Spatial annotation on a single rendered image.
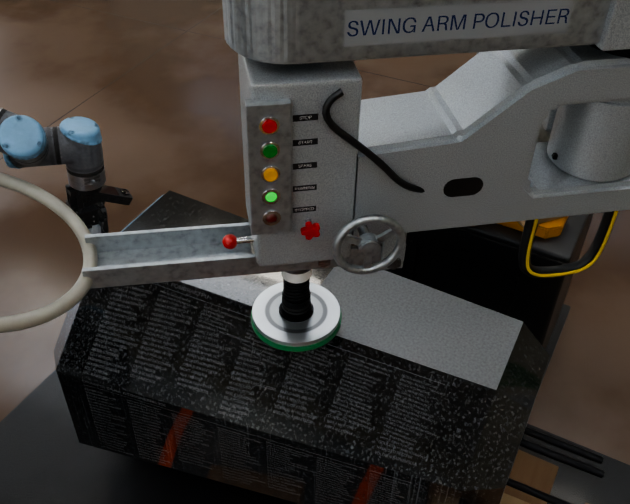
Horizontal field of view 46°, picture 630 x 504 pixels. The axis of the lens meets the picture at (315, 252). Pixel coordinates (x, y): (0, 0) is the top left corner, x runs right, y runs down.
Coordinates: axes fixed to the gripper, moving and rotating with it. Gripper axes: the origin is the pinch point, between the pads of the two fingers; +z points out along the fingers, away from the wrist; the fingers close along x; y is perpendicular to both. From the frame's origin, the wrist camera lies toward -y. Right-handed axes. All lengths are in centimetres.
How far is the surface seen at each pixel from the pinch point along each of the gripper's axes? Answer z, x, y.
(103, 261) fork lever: -22.7, 32.7, 10.6
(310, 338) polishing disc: -6, 61, -26
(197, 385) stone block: 18.4, 42.9, -6.5
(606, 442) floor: 73, 94, -138
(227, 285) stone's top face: 1.2, 29.7, -21.9
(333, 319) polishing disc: -7, 59, -34
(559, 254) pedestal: 2, 63, -115
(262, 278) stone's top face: 0.5, 32.3, -31.0
